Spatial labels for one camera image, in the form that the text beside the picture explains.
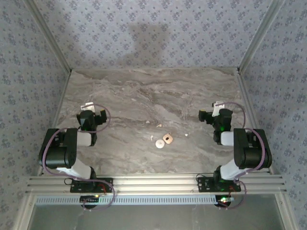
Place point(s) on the beige charging case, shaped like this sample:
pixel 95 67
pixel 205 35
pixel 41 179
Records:
pixel 168 139

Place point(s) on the white round charging case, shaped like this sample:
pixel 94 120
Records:
pixel 160 144

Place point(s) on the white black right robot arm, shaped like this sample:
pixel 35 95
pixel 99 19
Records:
pixel 251 153

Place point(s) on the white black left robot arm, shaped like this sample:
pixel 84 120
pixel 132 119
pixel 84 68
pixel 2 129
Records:
pixel 60 153

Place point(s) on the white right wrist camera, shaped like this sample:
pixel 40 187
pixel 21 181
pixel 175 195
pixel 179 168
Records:
pixel 216 109

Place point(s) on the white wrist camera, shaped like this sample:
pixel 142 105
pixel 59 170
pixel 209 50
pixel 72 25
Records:
pixel 86 106
pixel 216 109

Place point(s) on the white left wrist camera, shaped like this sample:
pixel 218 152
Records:
pixel 86 106

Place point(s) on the aluminium table side rail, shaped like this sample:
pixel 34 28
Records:
pixel 247 100
pixel 62 95

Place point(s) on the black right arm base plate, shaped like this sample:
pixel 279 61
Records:
pixel 206 185

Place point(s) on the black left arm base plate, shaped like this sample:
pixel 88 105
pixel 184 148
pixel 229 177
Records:
pixel 76 188

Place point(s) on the aluminium mounting rail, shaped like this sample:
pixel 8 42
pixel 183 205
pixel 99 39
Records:
pixel 156 183

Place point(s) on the aluminium corner post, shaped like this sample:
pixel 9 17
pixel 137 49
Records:
pixel 48 36
pixel 261 36

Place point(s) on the aluminium frame leg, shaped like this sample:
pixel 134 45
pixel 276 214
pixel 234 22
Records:
pixel 24 213
pixel 285 210

